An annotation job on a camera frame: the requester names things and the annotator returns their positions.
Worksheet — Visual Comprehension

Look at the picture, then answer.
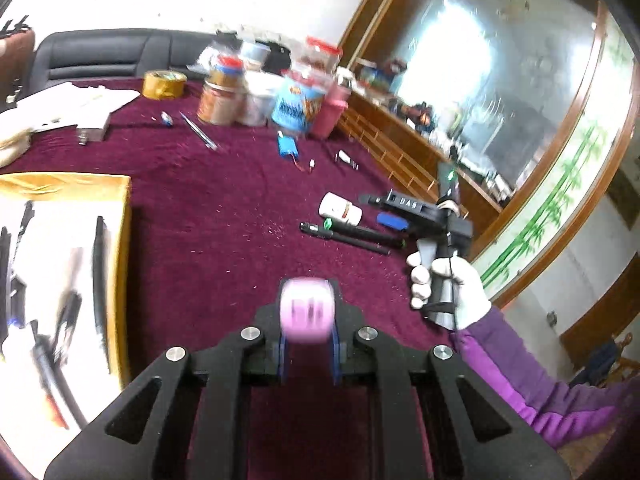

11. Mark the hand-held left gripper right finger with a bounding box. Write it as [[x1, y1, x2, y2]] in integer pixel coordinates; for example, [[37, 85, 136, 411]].
[[327, 280, 573, 480]]

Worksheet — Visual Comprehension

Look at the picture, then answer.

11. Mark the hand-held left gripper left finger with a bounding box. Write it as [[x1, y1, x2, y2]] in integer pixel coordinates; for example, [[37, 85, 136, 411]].
[[44, 305, 291, 480]]

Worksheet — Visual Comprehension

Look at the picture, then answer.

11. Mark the green-capped black marker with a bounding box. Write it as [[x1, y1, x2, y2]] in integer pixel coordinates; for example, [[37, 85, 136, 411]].
[[321, 217, 407, 250]]

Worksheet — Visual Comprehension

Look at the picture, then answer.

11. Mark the small orange paint bottle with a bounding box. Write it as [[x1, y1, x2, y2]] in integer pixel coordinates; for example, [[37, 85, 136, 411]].
[[319, 192, 363, 226]]

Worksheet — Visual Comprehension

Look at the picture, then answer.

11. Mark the slim black marker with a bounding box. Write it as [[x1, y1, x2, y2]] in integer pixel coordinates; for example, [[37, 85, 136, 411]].
[[299, 221, 392, 256]]

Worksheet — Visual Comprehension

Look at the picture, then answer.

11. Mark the yellow cardboard box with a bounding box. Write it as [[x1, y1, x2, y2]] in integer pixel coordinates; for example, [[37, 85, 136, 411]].
[[0, 172, 133, 466]]

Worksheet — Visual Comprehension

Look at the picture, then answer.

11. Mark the person's right forearm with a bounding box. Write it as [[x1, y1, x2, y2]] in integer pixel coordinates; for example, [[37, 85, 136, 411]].
[[450, 306, 633, 451]]

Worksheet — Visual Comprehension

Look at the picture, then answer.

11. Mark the person's right hand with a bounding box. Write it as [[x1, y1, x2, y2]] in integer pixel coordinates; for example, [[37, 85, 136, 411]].
[[406, 249, 493, 332]]

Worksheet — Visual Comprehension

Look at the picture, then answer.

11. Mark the wooden shelf cabinet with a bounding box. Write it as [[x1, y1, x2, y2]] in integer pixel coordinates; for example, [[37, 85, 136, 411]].
[[337, 92, 503, 221]]

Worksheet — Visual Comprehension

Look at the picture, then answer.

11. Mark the blue battery pack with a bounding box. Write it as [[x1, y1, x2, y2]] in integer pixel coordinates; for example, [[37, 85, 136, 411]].
[[277, 131, 317, 173]]

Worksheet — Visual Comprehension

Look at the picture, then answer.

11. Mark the blue label jar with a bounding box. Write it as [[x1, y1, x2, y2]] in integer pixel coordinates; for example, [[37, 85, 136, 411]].
[[271, 70, 333, 136]]

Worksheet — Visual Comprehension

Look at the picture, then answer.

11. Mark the white plastic tub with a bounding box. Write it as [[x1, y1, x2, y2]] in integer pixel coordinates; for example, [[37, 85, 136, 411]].
[[237, 70, 281, 128]]

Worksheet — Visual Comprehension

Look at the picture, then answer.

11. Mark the large wood framed mirror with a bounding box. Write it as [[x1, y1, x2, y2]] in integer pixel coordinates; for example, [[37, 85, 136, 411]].
[[340, 0, 636, 306]]

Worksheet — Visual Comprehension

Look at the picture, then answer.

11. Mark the clear jar with red lid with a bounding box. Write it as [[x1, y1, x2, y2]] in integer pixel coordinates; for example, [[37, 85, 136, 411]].
[[292, 36, 344, 91]]

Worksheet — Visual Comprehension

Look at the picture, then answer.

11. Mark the black bag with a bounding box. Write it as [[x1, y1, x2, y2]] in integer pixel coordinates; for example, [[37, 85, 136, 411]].
[[262, 40, 293, 75]]

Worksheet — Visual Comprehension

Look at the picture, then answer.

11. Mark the brown jar with coloured lid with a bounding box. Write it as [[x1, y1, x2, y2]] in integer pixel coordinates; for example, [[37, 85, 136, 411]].
[[196, 55, 246, 126]]

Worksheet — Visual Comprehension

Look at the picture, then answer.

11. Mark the light blue lidded tub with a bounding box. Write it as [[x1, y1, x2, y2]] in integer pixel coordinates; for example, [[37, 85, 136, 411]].
[[240, 40, 268, 73]]

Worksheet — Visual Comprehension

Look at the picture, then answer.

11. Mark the silver blue pen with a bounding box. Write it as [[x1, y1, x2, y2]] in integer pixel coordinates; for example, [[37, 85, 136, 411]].
[[179, 111, 219, 152]]

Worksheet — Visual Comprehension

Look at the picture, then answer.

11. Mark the dark wooden chair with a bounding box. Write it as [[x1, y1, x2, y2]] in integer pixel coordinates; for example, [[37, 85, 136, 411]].
[[570, 332, 626, 388]]

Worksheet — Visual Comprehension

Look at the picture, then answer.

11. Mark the yellow tape roll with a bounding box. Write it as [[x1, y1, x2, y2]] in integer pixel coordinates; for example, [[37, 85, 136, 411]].
[[142, 70, 188, 101]]

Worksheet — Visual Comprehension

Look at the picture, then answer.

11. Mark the dark grey sofa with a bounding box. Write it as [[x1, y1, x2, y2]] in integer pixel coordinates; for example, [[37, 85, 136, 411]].
[[27, 29, 221, 86]]

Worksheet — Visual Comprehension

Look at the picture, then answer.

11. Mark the stack of white papers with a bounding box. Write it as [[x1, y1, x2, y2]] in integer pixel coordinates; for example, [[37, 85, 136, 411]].
[[0, 81, 142, 133]]

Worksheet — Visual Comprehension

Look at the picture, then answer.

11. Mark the brown armchair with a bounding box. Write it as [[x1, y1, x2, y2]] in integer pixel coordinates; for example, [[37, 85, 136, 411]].
[[0, 30, 36, 106]]

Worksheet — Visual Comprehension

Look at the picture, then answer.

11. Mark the green bamboo wall panel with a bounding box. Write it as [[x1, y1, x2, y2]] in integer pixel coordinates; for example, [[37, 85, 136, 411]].
[[475, 60, 640, 306]]

